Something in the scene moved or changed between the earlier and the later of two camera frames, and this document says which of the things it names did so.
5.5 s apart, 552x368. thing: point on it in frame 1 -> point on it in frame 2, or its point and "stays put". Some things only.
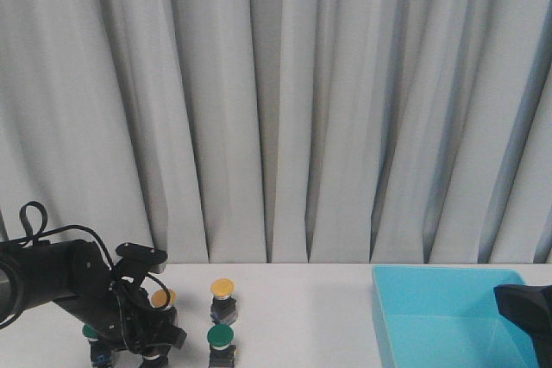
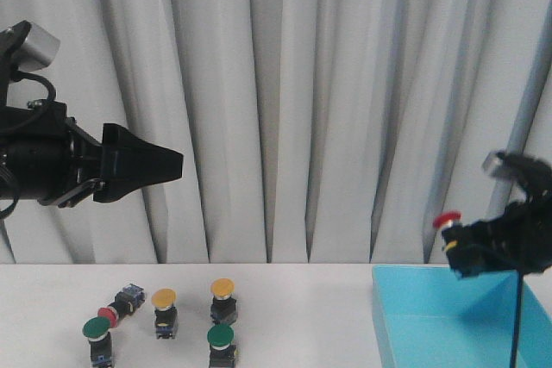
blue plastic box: [449, 317] stays put
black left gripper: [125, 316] -> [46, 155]
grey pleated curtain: [282, 109] stays put
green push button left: [100, 352] stays put
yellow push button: [223, 307] stays put
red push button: [153, 361] -> [447, 219]
